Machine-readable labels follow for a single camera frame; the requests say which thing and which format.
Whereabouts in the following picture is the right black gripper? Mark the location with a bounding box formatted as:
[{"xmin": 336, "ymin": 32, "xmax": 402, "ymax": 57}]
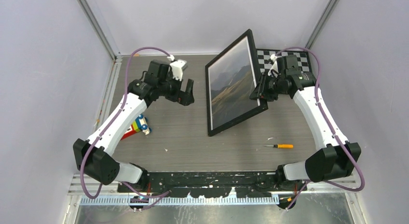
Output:
[{"xmin": 250, "ymin": 71, "xmax": 285, "ymax": 102}]

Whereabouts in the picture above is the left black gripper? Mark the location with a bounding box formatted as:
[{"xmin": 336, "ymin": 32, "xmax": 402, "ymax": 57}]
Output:
[{"xmin": 159, "ymin": 72, "xmax": 194, "ymax": 106}]

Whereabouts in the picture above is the black wooden picture frame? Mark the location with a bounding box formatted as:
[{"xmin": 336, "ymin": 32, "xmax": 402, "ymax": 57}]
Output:
[{"xmin": 205, "ymin": 29, "xmax": 268, "ymax": 137}]

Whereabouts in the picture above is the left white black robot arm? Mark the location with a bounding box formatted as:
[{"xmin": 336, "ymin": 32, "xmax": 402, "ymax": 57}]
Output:
[{"xmin": 73, "ymin": 59, "xmax": 194, "ymax": 192}]

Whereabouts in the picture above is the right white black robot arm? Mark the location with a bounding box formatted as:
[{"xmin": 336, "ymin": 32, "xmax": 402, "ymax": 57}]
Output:
[{"xmin": 249, "ymin": 55, "xmax": 361, "ymax": 191}]

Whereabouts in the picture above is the black white checkerboard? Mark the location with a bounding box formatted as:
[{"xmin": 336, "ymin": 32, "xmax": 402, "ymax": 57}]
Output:
[{"xmin": 257, "ymin": 49, "xmax": 312, "ymax": 72}]

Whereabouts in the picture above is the colourful toy block truck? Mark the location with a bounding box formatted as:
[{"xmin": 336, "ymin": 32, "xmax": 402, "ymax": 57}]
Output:
[{"xmin": 121, "ymin": 114, "xmax": 152, "ymax": 140}]

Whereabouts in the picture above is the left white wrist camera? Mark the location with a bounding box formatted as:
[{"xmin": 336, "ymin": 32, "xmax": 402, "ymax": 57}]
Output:
[{"xmin": 166, "ymin": 55, "xmax": 188, "ymax": 81}]

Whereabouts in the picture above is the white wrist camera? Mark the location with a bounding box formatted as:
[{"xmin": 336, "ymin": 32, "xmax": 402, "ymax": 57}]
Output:
[
  {"xmin": 166, "ymin": 55, "xmax": 188, "ymax": 81},
  {"xmin": 268, "ymin": 54, "xmax": 279, "ymax": 76}
]

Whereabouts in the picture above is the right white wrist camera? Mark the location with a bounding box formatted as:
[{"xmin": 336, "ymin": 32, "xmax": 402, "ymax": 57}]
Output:
[{"xmin": 268, "ymin": 54, "xmax": 279, "ymax": 76}]

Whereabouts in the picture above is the orange handled screwdriver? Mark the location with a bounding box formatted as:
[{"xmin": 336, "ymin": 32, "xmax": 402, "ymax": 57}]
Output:
[{"xmin": 264, "ymin": 144, "xmax": 294, "ymax": 149}]

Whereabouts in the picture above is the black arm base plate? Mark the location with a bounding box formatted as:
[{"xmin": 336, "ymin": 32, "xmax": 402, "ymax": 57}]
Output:
[{"xmin": 117, "ymin": 171, "xmax": 303, "ymax": 198}]

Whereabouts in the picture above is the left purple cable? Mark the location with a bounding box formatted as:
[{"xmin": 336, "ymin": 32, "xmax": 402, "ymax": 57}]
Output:
[{"xmin": 79, "ymin": 46, "xmax": 173, "ymax": 211}]

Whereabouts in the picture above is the purple cable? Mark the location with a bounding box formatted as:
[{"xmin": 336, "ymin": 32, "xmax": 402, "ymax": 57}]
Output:
[
  {"xmin": 79, "ymin": 46, "xmax": 173, "ymax": 211},
  {"xmin": 274, "ymin": 46, "xmax": 366, "ymax": 210}
]

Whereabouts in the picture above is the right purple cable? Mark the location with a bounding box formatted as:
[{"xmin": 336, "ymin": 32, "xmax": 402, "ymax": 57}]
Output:
[{"xmin": 274, "ymin": 46, "xmax": 366, "ymax": 210}]

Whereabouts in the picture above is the aluminium rail frame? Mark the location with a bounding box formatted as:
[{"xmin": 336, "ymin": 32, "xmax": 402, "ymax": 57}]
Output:
[{"xmin": 62, "ymin": 170, "xmax": 368, "ymax": 224}]

